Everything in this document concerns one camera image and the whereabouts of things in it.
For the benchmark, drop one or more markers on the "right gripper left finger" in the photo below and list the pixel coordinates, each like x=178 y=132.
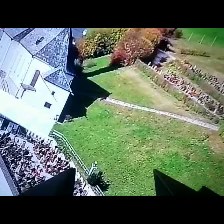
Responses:
x=55 y=186

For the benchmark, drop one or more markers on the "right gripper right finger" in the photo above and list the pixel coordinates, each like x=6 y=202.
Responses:
x=168 y=186

